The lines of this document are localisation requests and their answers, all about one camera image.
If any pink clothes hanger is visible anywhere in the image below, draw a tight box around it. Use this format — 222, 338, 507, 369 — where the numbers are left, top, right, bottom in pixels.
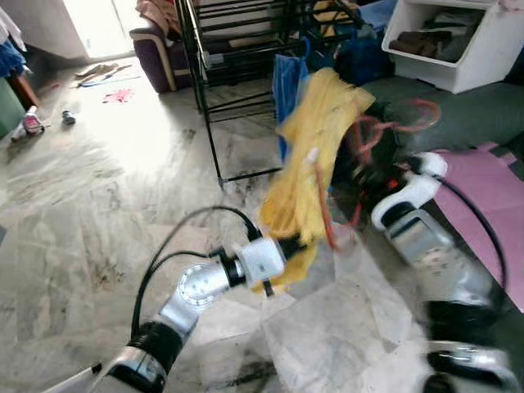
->
315, 98, 443, 251

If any yellow polo shirt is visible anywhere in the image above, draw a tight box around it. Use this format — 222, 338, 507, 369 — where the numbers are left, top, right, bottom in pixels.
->
258, 68, 376, 294

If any dark green sofa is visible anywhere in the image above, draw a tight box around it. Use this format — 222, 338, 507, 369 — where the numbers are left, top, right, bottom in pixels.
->
360, 75, 524, 156

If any blue fabric bundle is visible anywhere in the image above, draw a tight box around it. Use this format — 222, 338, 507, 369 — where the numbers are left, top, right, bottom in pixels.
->
307, 25, 394, 87

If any bright blue garment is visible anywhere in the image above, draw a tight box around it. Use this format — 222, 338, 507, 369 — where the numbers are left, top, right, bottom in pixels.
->
272, 53, 312, 160

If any white shelf unit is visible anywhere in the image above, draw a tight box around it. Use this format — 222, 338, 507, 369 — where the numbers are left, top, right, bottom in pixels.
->
382, 0, 524, 94

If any black metal drying rack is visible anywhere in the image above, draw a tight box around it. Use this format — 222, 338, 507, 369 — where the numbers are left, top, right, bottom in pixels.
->
174, 0, 394, 185

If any mustard yellow cloth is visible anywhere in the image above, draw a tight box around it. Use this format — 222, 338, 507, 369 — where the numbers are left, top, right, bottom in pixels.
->
315, 0, 361, 38

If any purple armchair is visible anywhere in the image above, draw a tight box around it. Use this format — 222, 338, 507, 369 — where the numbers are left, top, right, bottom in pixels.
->
129, 23, 197, 93

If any light blue flat mat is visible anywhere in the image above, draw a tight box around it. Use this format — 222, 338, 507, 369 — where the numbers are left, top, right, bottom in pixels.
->
78, 65, 133, 88

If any beige cloth scrap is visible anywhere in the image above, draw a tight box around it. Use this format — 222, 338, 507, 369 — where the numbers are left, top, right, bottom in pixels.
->
74, 62, 122, 80

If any beige draped cloth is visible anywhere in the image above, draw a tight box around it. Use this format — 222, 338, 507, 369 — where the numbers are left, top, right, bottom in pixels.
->
135, 0, 183, 38

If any small colourful toy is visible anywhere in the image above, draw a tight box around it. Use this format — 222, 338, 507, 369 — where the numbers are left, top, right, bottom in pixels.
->
12, 105, 46, 140

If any green laundry basket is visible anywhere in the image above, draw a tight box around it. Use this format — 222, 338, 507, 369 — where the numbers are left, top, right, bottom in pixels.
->
0, 78, 25, 138

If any blue hanging cloth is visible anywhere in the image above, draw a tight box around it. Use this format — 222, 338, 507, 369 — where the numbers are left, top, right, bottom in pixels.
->
0, 37, 25, 79

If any white hanging cloth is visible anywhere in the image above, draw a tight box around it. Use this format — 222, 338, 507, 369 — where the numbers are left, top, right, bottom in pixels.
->
0, 8, 25, 52

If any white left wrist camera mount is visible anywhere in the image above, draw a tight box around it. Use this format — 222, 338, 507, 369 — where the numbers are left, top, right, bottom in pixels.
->
239, 237, 287, 286

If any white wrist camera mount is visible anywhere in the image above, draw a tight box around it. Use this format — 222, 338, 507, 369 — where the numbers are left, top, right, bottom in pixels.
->
239, 237, 287, 286
371, 151, 449, 230

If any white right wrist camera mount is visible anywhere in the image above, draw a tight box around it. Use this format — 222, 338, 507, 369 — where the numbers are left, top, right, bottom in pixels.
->
371, 151, 449, 230

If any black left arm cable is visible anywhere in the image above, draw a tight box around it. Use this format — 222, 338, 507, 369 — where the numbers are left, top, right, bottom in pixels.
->
131, 205, 263, 338
138, 250, 215, 328

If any brown wooden post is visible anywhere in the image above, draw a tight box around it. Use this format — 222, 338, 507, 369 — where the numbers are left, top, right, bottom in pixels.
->
8, 74, 40, 110

